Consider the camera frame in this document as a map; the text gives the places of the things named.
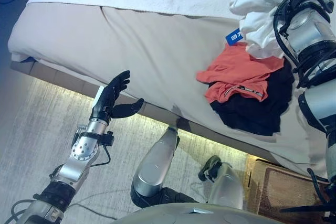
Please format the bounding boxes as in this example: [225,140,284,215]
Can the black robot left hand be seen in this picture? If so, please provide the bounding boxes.
[89,70,145,124]

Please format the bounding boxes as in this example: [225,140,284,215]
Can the white garment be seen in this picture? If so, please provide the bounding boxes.
[229,0,292,61]

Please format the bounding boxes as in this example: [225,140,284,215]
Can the orange shirt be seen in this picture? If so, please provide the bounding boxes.
[196,41,286,104]

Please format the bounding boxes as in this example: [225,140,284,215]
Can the black garment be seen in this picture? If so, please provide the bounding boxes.
[208,60,296,137]

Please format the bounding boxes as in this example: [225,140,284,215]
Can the bed with beige cover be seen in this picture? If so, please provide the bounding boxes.
[7,2,331,183]

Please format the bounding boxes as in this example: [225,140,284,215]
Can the wicker laundry basket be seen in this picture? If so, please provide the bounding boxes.
[244,154,336,219]

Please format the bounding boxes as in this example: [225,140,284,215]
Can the grey streaked rug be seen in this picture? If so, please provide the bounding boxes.
[0,78,263,224]

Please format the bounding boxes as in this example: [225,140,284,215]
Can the silver robot left leg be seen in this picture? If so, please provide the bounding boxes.
[130,126,200,209]

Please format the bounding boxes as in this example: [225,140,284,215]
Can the silver robot leg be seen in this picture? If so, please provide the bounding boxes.
[198,155,245,210]
[130,126,200,209]

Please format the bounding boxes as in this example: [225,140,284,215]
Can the blue printed tag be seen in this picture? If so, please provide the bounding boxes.
[225,27,246,47]

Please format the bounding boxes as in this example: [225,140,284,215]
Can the grey robot torso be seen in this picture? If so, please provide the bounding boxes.
[110,202,279,224]

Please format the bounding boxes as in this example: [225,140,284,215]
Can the silver robot right leg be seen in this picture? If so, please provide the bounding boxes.
[198,155,245,210]

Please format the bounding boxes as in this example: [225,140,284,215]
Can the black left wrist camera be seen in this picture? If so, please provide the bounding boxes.
[103,131,115,146]

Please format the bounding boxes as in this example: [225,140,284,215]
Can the brown padded bed frame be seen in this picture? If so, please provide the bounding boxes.
[10,60,289,167]

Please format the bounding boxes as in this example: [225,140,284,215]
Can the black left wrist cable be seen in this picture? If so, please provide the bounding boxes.
[90,144,111,168]

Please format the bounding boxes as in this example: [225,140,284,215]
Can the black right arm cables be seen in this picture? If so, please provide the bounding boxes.
[272,0,336,88]

